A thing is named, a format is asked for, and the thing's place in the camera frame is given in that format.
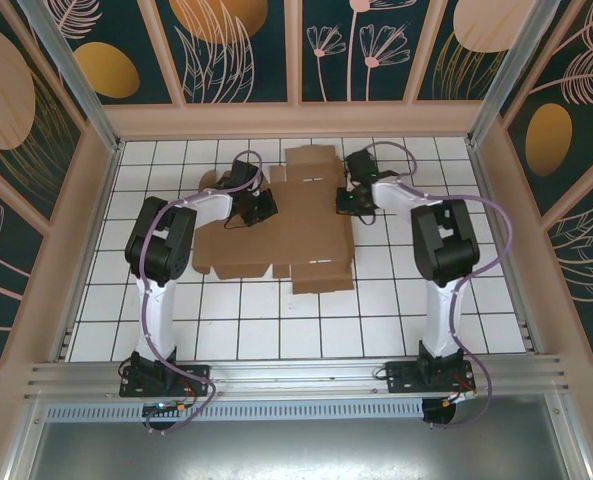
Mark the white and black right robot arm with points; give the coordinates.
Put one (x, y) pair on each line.
(441, 320)

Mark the yellow power connector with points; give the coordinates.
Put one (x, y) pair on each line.
(448, 402)
(182, 409)

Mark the right aluminium corner post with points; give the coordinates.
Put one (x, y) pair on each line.
(508, 75)

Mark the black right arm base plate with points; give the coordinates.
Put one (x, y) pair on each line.
(401, 377)

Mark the brown cardboard box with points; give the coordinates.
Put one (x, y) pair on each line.
(301, 225)

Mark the left aluminium corner post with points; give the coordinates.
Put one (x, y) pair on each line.
(73, 75)

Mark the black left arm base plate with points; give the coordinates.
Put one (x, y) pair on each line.
(196, 377)

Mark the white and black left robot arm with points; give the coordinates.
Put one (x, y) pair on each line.
(158, 320)

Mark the grey metal sheet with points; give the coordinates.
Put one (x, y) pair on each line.
(301, 450)

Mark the aluminium side bracket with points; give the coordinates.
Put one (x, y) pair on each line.
(531, 340)
(66, 345)

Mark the long aluminium mounting rail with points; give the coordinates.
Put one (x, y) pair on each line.
(301, 372)

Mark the aluminium corner post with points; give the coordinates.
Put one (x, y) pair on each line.
(73, 75)
(508, 75)

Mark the aluminium frame upright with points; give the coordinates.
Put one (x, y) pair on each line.
(26, 440)
(573, 440)

